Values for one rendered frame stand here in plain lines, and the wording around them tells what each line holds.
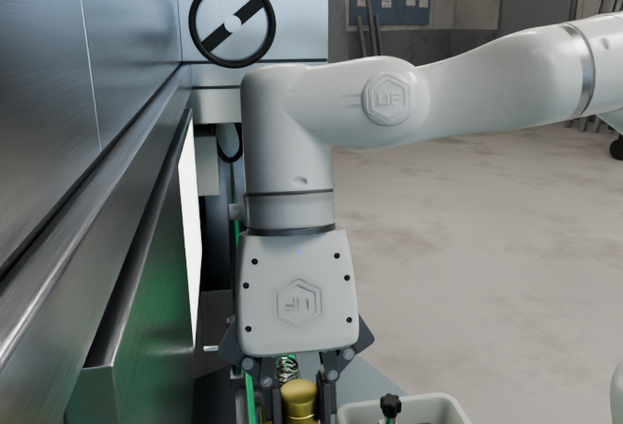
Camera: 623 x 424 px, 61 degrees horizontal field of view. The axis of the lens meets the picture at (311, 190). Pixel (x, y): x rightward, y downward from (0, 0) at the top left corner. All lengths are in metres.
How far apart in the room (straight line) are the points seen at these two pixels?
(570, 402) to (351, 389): 1.50
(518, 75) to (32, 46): 0.37
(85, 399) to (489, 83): 0.40
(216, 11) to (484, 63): 0.98
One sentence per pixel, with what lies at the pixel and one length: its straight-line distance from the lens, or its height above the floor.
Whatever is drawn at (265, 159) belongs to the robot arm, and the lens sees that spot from 0.42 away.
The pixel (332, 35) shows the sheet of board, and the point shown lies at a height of 1.25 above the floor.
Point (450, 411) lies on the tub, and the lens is 1.08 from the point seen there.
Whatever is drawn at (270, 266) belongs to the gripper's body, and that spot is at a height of 1.31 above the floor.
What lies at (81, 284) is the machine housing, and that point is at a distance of 0.30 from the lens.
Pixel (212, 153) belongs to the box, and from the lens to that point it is 1.58.
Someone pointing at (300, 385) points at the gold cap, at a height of 1.20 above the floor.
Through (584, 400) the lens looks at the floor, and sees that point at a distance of 2.61.
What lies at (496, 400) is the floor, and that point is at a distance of 2.48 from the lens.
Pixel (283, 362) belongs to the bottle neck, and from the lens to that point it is 0.63.
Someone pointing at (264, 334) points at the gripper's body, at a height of 1.26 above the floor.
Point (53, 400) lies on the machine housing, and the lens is 0.26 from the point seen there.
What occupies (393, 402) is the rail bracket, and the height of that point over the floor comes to 1.01.
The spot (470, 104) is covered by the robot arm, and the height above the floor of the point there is 1.42.
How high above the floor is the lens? 1.50
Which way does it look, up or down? 18 degrees down
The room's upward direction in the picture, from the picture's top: straight up
